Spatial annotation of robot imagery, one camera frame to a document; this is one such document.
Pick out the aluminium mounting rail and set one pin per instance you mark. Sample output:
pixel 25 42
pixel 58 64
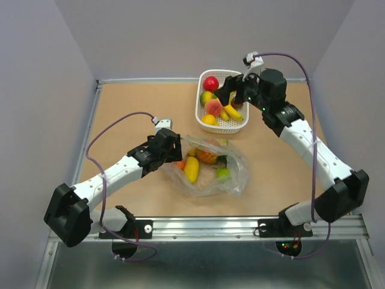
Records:
pixel 194 229

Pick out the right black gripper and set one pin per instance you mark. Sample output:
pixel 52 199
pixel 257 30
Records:
pixel 232 84

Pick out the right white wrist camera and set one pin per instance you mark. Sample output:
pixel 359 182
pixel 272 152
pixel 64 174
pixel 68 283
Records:
pixel 253 63

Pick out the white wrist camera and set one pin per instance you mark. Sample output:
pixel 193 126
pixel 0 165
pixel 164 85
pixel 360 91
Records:
pixel 253 63
pixel 166 123

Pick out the pink peach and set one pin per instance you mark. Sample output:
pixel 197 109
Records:
pixel 213 107

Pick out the red apple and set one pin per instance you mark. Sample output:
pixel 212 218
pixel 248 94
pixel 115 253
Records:
pixel 210 84

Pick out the transparent printed plastic bag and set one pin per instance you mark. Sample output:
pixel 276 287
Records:
pixel 207 183

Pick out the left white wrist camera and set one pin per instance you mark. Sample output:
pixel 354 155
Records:
pixel 166 123

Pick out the small pineapple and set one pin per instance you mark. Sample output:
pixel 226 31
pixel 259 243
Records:
pixel 207 157

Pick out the yellow lemon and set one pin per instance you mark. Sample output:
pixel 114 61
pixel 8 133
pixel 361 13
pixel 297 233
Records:
pixel 209 119

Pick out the dark purple plum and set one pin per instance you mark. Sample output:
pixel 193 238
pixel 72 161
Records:
pixel 238 106

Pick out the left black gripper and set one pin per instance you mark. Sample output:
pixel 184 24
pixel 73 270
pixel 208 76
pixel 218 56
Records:
pixel 175 153

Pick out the yellow banana bunch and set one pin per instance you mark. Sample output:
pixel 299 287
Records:
pixel 231 111

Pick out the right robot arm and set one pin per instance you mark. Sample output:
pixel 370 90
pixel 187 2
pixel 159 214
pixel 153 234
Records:
pixel 344 187

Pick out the white perforated plastic basket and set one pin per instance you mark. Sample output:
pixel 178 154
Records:
pixel 230 126

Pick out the green pear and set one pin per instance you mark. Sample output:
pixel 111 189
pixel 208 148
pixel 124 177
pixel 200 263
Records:
pixel 223 174

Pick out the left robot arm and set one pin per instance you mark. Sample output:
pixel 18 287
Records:
pixel 69 210

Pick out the green yellow mango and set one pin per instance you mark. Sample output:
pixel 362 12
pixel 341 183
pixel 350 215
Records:
pixel 205 97

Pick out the orange fruit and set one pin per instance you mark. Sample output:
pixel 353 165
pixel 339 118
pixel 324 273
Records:
pixel 180 164

